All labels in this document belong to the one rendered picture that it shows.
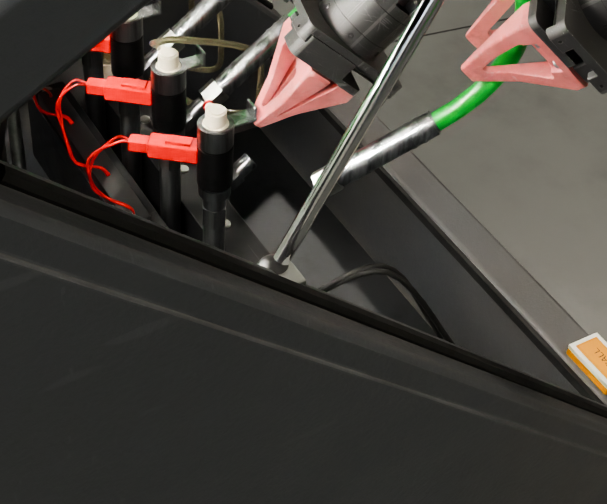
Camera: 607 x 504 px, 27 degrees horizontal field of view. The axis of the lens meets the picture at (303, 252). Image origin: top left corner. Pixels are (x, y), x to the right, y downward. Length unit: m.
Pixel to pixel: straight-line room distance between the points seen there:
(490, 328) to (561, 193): 1.59
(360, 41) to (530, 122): 1.99
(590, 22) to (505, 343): 0.41
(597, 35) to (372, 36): 0.18
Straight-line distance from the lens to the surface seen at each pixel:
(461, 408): 0.67
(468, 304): 1.15
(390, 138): 0.87
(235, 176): 0.98
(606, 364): 1.04
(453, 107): 0.86
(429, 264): 1.18
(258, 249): 1.06
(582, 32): 0.78
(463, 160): 2.73
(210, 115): 0.93
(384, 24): 0.90
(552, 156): 2.79
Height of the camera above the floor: 1.71
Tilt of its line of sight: 44 degrees down
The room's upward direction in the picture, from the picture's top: 5 degrees clockwise
